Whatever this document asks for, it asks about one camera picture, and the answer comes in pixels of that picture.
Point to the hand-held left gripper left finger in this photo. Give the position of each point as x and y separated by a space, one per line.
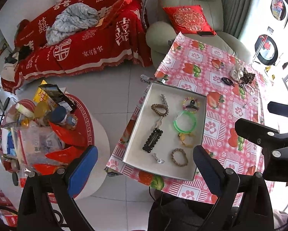
82 170

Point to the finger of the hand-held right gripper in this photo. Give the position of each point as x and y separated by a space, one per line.
259 132
283 112

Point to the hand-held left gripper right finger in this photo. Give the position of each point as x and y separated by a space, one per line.
206 168

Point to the small silver clasp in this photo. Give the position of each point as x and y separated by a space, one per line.
159 160

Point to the green plastic bangle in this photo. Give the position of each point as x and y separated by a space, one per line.
176 125

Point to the black sequin barrette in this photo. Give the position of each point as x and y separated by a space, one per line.
152 140

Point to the white shallow box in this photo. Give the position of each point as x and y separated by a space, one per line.
139 146

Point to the black claw clip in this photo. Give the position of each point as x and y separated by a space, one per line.
191 104

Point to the red envelope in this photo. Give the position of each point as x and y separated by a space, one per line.
69 136

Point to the pink strawberry print tablecloth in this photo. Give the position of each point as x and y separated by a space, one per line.
221 130

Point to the white round side table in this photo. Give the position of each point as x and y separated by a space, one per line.
98 130

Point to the leopard print scrunchie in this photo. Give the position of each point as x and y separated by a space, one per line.
248 77

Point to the black round decorative plate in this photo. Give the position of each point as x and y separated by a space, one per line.
274 60

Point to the blue lid bottle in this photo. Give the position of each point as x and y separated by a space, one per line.
59 118

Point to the clear plastic bag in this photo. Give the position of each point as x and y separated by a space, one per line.
33 139

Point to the white dotted scrunchie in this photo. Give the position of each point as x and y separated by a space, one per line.
236 73

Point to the yellow lid jar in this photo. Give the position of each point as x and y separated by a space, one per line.
41 110

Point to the silver duckbill hair clip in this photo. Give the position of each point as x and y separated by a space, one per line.
164 101

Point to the black packet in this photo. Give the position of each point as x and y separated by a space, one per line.
56 95

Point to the white tube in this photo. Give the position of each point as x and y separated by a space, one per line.
24 110

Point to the black floral decorative plate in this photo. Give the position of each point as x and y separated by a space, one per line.
278 7

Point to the metal binder clip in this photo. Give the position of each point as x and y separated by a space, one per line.
151 79

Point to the dark phone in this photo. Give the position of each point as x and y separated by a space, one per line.
206 34

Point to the green curtain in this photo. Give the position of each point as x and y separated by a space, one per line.
235 2

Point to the red printed sofa cover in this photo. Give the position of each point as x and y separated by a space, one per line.
91 50

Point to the red embroidered cushion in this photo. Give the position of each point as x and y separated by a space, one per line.
187 19

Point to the grey blanket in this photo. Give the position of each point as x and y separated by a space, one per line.
71 19

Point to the grey lamp pole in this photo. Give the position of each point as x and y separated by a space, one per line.
146 4

